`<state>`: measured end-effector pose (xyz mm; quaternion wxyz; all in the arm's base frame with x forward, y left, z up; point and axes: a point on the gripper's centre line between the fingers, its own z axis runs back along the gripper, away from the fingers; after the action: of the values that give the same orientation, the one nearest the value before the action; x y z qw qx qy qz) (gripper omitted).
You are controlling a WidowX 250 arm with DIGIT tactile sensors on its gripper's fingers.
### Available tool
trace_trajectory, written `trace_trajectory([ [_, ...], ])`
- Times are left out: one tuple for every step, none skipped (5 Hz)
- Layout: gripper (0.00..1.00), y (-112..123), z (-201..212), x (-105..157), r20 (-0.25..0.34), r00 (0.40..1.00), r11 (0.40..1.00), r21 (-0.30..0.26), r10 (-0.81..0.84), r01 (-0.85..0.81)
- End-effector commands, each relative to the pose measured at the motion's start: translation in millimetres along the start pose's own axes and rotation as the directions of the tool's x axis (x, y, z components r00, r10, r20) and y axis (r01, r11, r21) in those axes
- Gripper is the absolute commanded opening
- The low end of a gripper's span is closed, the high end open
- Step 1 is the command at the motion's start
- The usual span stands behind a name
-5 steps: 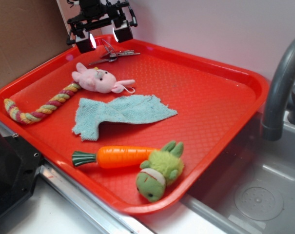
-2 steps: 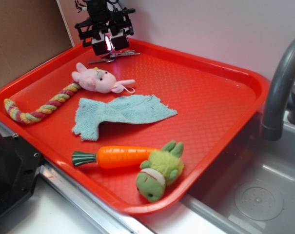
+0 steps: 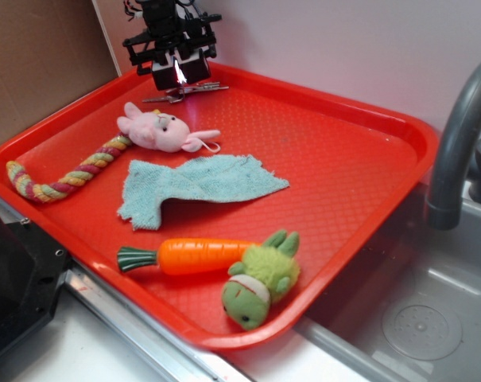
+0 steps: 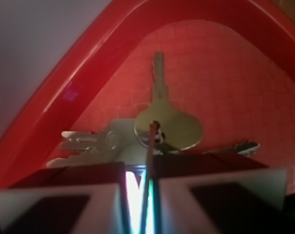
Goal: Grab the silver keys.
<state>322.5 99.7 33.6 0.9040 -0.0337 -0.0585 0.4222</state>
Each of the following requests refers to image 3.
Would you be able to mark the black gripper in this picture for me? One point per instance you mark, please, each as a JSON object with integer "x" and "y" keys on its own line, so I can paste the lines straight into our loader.
{"x": 189, "y": 39}

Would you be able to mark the silver key bunch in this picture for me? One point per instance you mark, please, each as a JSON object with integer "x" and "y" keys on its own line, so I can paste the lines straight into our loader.
{"x": 176, "y": 95}

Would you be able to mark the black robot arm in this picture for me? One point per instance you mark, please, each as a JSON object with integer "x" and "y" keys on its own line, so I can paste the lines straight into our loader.
{"x": 147, "y": 9}

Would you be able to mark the pink plush bunny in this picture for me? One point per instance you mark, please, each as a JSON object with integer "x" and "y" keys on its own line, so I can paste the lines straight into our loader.
{"x": 164, "y": 132}

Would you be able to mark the teal terry cloth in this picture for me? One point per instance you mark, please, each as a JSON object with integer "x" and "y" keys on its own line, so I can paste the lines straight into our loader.
{"x": 221, "y": 178}

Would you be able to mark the red plastic tray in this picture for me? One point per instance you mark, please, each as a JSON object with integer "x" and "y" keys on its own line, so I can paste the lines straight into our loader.
{"x": 348, "y": 164}

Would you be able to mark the brown cardboard panel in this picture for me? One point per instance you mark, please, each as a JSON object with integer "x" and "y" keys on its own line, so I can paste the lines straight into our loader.
{"x": 51, "y": 54}

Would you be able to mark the orange plastic carrot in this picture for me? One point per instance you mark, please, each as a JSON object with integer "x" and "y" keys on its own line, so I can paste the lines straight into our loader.
{"x": 185, "y": 256}

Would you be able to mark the green plush toy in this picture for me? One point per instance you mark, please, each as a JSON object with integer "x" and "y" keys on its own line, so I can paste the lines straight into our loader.
{"x": 263, "y": 276}

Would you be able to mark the grey toy faucet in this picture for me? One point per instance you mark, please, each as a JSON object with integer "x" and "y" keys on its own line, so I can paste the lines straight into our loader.
{"x": 458, "y": 159}

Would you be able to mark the grey toy sink basin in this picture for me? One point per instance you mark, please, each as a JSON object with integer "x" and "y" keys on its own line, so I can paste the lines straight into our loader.
{"x": 407, "y": 307}

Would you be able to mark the multicolour twisted rope toy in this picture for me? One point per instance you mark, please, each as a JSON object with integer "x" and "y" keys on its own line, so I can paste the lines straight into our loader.
{"x": 71, "y": 181}

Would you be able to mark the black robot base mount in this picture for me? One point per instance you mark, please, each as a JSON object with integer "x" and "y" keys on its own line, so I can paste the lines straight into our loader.
{"x": 32, "y": 271}

